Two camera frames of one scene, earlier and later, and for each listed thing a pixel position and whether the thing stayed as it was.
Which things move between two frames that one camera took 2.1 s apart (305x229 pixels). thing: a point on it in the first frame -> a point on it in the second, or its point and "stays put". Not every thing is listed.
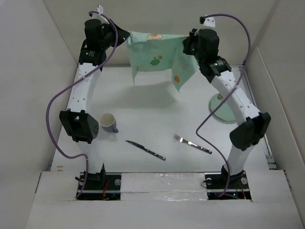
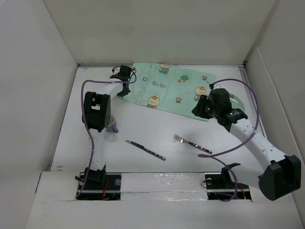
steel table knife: [149, 151] stays put
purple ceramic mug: [108, 123] stays put
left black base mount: [100, 186] stays put
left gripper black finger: [122, 35] -> [125, 91]
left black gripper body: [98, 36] -> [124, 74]
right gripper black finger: [188, 48] -> [203, 108]
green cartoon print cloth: [153, 52] -> [171, 88]
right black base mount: [224, 186] stays put
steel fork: [177, 138] stays put
